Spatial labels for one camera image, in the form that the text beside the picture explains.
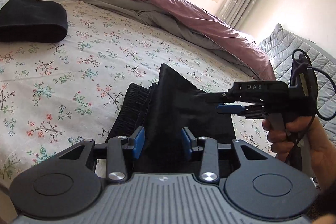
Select black pants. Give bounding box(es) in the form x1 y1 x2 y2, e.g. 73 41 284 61
108 64 235 174

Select right hand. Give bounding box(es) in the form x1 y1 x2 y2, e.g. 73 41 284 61
261 114 336 192

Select grey quilted cushion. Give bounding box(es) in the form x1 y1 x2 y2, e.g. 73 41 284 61
258 23 336 136

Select floral bed sheet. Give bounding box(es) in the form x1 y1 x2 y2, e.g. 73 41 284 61
1 0 261 188

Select brown fleece right sleeve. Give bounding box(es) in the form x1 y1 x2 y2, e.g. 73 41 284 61
313 185 335 224

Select mauve and grey duvet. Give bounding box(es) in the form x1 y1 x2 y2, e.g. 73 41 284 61
82 0 276 80

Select folded black garment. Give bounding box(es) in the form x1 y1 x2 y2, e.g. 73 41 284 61
1 0 68 43

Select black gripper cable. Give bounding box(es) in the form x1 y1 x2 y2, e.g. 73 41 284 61
283 48 336 164

